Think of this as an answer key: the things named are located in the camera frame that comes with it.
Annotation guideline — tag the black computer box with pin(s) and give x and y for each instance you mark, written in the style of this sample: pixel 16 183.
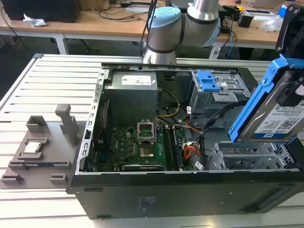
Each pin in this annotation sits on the black computer box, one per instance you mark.
pixel 40 9

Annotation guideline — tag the grey power supply unit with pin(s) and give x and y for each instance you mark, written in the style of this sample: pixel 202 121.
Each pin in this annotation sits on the grey power supply unit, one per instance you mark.
pixel 133 102

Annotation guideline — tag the metal disk bay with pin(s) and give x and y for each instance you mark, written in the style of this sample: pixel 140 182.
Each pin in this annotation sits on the metal disk bay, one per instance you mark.
pixel 259 159

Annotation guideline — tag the grey parts rack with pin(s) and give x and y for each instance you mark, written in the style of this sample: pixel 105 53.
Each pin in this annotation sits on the grey parts rack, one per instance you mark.
pixel 54 147

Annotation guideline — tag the RAM slot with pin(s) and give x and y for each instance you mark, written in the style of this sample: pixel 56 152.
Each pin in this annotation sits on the RAM slot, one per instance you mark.
pixel 169 147
pixel 177 147

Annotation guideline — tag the empty blue disk carrier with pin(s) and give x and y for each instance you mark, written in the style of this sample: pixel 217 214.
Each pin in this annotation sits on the empty blue disk carrier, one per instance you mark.
pixel 207 82

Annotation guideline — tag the hard disk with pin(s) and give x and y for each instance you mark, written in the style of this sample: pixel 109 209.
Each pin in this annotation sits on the hard disk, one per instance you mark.
pixel 268 114

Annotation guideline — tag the black open PC case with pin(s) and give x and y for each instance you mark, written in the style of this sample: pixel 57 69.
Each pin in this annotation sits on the black open PC case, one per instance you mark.
pixel 166 197

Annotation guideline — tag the wooden desk with clutter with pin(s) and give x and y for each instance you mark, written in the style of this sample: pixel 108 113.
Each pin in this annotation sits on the wooden desk with clutter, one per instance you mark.
pixel 251 35

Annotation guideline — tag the small black device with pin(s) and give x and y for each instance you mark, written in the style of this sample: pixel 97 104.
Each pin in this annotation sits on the small black device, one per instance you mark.
pixel 245 20

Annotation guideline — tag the wooden desk with white legs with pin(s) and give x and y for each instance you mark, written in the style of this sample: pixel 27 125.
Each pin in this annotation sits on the wooden desk with white legs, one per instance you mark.
pixel 83 26

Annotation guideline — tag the crumpled white paper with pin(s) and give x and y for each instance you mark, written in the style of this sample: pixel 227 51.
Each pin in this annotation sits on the crumpled white paper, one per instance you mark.
pixel 33 21

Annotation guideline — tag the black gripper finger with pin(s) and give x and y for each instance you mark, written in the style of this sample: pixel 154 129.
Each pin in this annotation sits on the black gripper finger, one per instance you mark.
pixel 293 97

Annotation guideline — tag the cardboard box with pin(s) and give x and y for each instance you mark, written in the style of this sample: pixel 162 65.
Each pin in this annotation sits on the cardboard box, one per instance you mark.
pixel 95 3

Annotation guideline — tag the clear plastic bag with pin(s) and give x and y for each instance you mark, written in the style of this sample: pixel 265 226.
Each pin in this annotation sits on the clear plastic bag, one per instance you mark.
pixel 273 23

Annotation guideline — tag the grey metal drive cage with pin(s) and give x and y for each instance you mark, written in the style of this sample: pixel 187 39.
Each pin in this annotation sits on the grey metal drive cage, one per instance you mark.
pixel 204 102

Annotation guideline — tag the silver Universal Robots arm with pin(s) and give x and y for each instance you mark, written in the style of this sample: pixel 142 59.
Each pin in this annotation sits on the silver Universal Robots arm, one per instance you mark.
pixel 164 35

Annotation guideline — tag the black graphics card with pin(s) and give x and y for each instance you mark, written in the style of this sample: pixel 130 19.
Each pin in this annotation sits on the black graphics card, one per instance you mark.
pixel 142 167

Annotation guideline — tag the silver CPU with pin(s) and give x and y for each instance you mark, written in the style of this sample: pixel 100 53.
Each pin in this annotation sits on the silver CPU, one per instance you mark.
pixel 32 147

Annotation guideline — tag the green motherboard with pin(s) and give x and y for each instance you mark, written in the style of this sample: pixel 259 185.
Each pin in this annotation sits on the green motherboard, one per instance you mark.
pixel 118 145

